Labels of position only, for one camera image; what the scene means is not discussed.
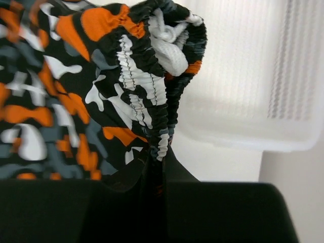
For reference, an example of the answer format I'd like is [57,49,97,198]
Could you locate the camouflage orange black shorts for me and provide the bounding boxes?
[0,0,208,200]

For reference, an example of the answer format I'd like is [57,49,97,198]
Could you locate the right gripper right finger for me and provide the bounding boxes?
[156,149,299,242]

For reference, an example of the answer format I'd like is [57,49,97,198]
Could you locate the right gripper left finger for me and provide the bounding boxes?
[1,159,157,242]

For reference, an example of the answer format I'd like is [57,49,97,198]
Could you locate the white plastic basket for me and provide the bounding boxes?
[176,1,323,152]

